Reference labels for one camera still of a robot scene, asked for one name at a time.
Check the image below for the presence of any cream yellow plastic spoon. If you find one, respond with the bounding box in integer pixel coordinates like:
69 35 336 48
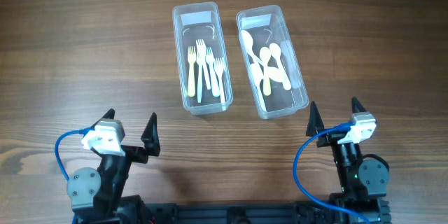
260 47 272 96

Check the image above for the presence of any small white plastic fork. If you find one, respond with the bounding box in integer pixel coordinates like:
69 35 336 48
196 39 211 90

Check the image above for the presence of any slim white plastic spoon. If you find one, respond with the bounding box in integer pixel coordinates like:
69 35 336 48
240 30 260 68

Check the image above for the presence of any right clear plastic container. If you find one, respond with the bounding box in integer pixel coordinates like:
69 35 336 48
236 5 309 119

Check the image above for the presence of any cream yellow plastic fork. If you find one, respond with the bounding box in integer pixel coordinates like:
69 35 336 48
187 46 196 97

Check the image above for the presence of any clear plastic container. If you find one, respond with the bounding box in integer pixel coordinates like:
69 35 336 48
172 2 233 115
236 5 309 119

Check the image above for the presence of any blue cable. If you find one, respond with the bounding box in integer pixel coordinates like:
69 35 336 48
54 128 92 224
292 122 372 224

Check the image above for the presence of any broad white plastic spoon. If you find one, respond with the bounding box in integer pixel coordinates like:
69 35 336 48
258 59 284 83

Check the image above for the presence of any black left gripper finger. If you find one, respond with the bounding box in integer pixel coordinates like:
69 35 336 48
92 108 116 127
141 113 160 157

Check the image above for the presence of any left clear plastic container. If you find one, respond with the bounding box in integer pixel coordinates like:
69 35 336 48
172 2 233 115

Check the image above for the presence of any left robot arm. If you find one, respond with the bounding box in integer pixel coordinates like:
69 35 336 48
66 108 160 223

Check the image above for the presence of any thick-handled white plastic spoon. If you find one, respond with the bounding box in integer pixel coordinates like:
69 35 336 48
269 43 291 90

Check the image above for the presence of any left blue cable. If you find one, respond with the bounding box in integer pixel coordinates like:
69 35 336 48
54 128 92 224

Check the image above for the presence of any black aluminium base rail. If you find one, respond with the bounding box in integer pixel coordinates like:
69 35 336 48
97 200 391 224

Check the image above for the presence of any long white plastic fork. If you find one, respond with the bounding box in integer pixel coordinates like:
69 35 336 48
196 53 204 104

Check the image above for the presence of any right blue cable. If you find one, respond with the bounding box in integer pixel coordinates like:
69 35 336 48
292 122 372 224

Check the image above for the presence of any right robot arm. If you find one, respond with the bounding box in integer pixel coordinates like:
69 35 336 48
306 97 391 223

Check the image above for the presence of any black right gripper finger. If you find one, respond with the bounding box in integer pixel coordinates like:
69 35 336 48
306 101 325 137
351 97 366 113

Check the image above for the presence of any thin-handled white plastic spoon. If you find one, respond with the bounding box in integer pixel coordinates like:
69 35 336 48
250 63 266 111

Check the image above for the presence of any wide-handled white plastic fork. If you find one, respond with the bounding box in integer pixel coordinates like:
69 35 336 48
206 47 220 97

